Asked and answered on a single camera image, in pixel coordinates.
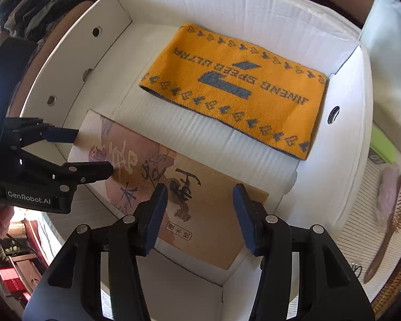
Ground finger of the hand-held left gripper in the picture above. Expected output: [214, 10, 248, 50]
[18, 150, 115, 188]
[5, 117, 80, 148]

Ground green lidded container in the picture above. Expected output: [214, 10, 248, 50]
[369, 124, 398, 164]

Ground wicker basket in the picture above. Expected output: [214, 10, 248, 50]
[371, 261, 401, 311]

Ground white cardboard box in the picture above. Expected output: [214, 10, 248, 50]
[11, 0, 375, 321]

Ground pile of dark clothes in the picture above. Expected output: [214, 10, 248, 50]
[0, 0, 74, 41]

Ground brown printed carton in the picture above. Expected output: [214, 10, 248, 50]
[68, 109, 269, 271]

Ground red box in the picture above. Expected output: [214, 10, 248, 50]
[0, 264, 30, 298]

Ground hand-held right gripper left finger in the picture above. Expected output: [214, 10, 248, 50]
[28, 183, 169, 321]

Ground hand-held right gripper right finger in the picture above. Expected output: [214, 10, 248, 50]
[233, 183, 376, 321]

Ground purple sponge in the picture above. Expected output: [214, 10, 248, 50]
[376, 167, 401, 235]

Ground orange patterned towel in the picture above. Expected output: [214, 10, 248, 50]
[138, 23, 330, 161]

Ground grey fabric pouch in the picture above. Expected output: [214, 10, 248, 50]
[359, 0, 401, 141]

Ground person's left hand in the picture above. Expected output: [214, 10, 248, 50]
[0, 205, 16, 238]

